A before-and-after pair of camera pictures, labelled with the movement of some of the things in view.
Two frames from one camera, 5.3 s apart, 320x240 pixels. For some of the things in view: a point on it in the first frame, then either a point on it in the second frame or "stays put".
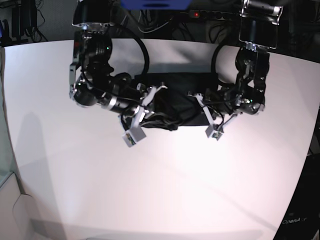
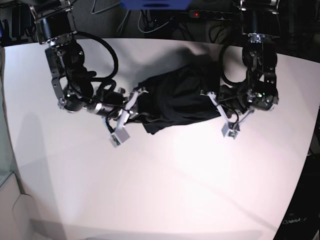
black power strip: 216,15 stays put
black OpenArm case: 301,221 stays put
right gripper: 199,97 to 233,121
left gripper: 148,92 to 118,120
